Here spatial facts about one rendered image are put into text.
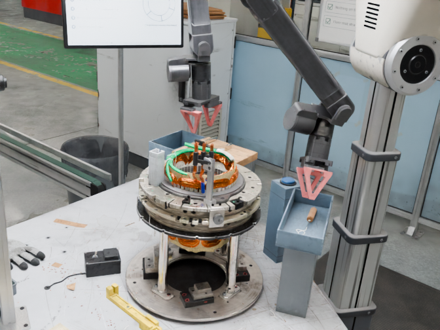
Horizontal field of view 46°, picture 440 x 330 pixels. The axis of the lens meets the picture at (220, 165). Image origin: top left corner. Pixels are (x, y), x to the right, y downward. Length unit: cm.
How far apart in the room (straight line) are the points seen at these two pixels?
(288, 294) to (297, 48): 64
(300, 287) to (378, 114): 50
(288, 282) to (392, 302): 161
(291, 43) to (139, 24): 128
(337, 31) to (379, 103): 213
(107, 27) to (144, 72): 163
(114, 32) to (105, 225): 88
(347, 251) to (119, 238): 71
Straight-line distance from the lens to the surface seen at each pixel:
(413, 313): 291
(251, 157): 163
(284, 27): 109
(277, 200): 154
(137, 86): 395
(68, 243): 169
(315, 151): 127
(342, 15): 351
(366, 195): 150
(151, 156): 128
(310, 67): 116
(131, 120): 407
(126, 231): 173
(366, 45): 140
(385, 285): 305
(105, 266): 151
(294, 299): 140
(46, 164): 235
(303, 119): 124
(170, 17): 235
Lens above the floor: 166
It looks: 23 degrees down
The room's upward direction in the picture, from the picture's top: 4 degrees clockwise
